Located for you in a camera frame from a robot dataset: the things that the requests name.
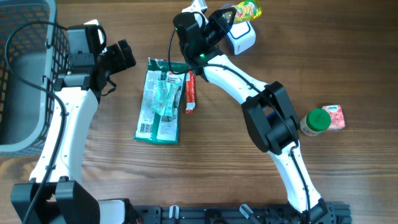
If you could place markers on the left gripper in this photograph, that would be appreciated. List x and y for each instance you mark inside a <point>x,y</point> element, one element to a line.
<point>117,64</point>

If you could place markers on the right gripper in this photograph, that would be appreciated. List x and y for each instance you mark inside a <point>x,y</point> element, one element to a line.
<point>215,20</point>

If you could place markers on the yellow liquid bottle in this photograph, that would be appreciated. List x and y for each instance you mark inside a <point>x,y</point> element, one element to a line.
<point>247,10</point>

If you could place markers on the mint green wipes pack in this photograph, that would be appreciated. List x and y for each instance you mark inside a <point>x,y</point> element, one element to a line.
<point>165,97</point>

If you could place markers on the green 3M gloves package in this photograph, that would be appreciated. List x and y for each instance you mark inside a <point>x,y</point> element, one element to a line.
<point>152,127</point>

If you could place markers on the red stick sachet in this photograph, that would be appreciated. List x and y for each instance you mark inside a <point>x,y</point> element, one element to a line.
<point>190,93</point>

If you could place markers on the green lid round container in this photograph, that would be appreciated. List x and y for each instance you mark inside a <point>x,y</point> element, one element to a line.
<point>316,122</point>

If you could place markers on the orange Kleenex tissue pack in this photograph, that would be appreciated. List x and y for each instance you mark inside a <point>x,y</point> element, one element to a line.
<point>336,115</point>

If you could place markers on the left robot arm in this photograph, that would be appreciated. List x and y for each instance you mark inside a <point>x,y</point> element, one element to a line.
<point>54,192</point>

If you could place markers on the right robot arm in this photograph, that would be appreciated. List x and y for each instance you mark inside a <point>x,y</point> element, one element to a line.
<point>270,118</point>

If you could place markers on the white barcode scanner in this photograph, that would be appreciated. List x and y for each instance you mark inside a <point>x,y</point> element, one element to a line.
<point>241,36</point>

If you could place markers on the grey plastic mesh basket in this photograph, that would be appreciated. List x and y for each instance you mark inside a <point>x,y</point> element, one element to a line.
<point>31,54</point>

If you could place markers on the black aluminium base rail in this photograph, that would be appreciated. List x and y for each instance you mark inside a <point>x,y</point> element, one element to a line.
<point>211,214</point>

